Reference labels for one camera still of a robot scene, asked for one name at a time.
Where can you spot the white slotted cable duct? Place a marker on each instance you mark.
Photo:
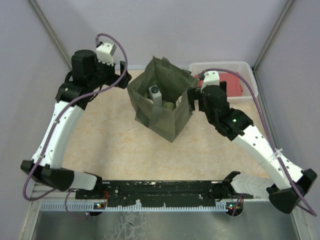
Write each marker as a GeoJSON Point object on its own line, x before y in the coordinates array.
{"type": "Point", "coordinates": [89, 206]}

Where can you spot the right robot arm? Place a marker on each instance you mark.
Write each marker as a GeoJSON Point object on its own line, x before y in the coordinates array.
{"type": "Point", "coordinates": [287, 183]}

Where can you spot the white plastic basket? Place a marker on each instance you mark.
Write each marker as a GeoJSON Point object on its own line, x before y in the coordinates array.
{"type": "Point", "coordinates": [240, 67]}

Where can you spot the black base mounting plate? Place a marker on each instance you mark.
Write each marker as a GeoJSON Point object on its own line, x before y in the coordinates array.
{"type": "Point", "coordinates": [192, 193]}

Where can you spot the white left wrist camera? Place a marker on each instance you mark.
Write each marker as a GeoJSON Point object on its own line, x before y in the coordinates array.
{"type": "Point", "coordinates": [105, 53]}

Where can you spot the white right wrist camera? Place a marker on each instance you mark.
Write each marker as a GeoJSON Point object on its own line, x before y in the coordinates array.
{"type": "Point", "coordinates": [208, 78]}

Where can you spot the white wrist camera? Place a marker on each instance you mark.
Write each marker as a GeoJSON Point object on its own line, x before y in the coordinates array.
{"type": "Point", "coordinates": [208, 78]}
{"type": "Point", "coordinates": [105, 53]}

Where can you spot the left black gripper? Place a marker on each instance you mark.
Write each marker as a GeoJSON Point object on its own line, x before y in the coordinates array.
{"type": "Point", "coordinates": [111, 69]}

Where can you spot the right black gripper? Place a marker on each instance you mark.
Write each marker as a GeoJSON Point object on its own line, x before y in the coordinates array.
{"type": "Point", "coordinates": [194, 94]}

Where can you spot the green canvas bag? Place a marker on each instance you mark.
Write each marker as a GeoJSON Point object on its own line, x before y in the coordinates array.
{"type": "Point", "coordinates": [172, 82]}

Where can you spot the green bottle with beige cap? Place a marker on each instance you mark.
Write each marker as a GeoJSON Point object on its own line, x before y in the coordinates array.
{"type": "Point", "coordinates": [169, 106]}

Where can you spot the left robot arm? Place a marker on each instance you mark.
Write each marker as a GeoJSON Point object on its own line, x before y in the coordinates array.
{"type": "Point", "coordinates": [45, 166]}

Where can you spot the white bottle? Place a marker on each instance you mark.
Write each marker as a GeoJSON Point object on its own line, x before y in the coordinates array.
{"type": "Point", "coordinates": [155, 95]}

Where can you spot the red folded cloth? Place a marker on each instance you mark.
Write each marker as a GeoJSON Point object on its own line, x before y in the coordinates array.
{"type": "Point", "coordinates": [233, 87]}

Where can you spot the cream bottle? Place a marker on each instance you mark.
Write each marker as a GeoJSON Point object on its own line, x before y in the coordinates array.
{"type": "Point", "coordinates": [178, 102]}

